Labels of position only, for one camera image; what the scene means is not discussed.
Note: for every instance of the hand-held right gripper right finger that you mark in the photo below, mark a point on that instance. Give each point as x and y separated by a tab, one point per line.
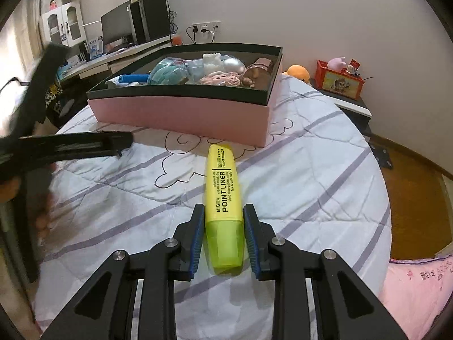
251	241

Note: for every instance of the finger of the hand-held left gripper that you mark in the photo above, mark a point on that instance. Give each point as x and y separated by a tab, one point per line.
70	145
46	74

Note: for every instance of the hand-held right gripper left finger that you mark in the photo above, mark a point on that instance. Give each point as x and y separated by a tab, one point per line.
196	241

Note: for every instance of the yellow highlighter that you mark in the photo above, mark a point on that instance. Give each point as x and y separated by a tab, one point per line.
221	191

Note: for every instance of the blue toothbrush case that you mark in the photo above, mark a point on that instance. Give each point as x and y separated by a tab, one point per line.
131	79

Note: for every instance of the pink storage box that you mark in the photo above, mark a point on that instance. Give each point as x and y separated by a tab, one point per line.
184	113

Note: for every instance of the white bear figurine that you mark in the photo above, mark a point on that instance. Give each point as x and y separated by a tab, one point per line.
212	63

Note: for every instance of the rose gold jar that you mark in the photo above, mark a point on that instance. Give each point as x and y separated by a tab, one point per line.
260	69

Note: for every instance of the person's left hand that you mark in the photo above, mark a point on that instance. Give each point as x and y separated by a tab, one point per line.
44	221

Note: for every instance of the chair with draped clothes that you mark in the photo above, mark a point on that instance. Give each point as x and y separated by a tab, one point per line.
53	95

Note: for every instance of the beige curtain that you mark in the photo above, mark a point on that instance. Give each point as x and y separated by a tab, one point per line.
24	35

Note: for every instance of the white desk with drawers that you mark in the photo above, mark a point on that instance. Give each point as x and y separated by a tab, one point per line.
92	64

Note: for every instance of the white glass-door cabinet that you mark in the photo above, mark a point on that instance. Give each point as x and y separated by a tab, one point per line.
56	24

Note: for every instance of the blue box on desk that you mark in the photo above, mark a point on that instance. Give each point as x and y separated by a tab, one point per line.
95	47

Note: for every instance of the pink doll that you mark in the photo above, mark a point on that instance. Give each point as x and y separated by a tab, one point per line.
54	4

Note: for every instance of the black computer monitor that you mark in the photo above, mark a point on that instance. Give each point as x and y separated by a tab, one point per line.
116	24

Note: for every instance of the black computer tower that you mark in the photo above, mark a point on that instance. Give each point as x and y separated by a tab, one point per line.
150	19

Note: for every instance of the orange-capped bottle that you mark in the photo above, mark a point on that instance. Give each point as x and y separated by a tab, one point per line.
177	39

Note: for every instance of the black floor scale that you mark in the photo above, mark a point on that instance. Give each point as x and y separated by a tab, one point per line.
384	156

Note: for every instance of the black and white low cabinet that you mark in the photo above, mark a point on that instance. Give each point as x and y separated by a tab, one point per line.
354	108

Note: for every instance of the pink bedding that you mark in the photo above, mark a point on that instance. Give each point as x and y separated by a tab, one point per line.
417	290

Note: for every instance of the orange octopus plush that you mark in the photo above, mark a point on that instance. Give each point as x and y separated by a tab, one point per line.
299	72

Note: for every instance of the red printed storage box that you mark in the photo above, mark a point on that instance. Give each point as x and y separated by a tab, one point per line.
339	83

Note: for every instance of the pink plush toy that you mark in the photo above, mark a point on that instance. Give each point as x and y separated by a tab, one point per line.
337	63

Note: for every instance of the white wall outlet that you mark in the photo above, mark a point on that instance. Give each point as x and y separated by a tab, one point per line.
207	27

